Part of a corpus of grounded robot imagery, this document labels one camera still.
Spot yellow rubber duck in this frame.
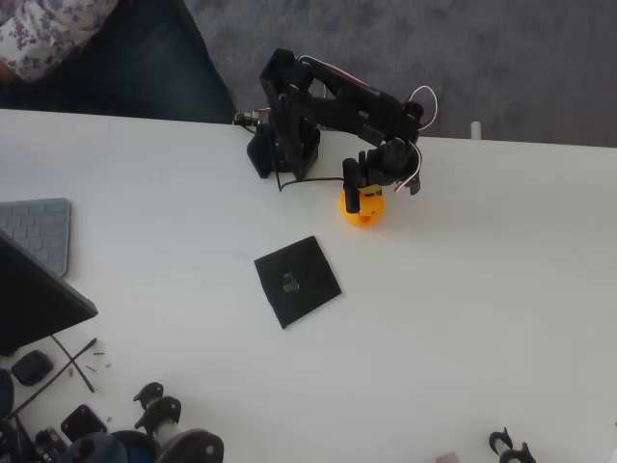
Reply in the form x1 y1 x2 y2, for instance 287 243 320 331
338 186 388 231

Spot person's forearm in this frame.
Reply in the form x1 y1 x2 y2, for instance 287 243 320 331
0 61 23 86

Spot black square pad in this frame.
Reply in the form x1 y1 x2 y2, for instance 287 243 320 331
254 234 342 331

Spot black square mounting plate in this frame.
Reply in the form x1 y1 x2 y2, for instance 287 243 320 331
60 403 108 443

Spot brass and black plug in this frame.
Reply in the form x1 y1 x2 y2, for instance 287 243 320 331
232 108 276 130

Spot person in jeans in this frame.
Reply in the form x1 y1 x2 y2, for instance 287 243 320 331
0 0 240 124

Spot small black clamp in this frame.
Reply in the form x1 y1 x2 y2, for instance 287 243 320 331
489 426 537 463

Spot black clamp with silver rod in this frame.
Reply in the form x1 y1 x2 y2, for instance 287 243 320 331
133 382 226 463

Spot thin black stick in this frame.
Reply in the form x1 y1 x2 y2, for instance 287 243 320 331
49 334 96 394
7 337 98 420

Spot grey keyboard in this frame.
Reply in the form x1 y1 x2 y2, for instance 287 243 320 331
0 197 72 278

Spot white floral shirt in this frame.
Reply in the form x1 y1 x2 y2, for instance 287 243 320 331
0 0 120 84

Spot blue round part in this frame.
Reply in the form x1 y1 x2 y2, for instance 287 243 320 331
113 429 159 463

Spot black laptop screen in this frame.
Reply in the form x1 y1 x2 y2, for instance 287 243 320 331
0 230 99 357

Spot dark blue round cap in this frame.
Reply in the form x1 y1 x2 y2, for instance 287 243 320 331
62 432 130 463

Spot small black pouch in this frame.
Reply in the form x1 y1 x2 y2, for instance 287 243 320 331
11 350 54 387

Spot black circuit board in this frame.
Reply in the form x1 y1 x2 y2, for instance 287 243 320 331
32 426 68 463

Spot dark round object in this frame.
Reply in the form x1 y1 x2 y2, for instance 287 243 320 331
0 368 15 420

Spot black tangled part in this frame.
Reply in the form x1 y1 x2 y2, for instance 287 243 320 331
0 418 25 463

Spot white red wrist cable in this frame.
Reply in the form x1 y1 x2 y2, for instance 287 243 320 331
393 144 426 194

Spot white red elbow cable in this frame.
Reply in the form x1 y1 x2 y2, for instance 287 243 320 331
296 55 439 132

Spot black camera cable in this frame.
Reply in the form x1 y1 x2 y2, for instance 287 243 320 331
275 158 346 193

